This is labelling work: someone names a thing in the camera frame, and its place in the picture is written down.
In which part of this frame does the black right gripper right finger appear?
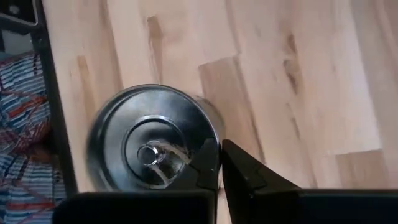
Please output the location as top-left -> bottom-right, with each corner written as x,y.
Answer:
221,139 -> 398,224

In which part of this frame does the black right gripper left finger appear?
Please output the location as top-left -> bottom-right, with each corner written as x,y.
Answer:
52,138 -> 220,224

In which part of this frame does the dark metal tin candle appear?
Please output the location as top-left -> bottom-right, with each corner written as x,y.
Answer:
86,83 -> 225,191

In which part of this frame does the striped rug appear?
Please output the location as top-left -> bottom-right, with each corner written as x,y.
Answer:
0,51 -> 68,224

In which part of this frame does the black equipment box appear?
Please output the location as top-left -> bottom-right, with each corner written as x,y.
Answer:
0,0 -> 40,35

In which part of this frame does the black table frame rail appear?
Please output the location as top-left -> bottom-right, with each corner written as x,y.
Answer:
30,0 -> 78,197

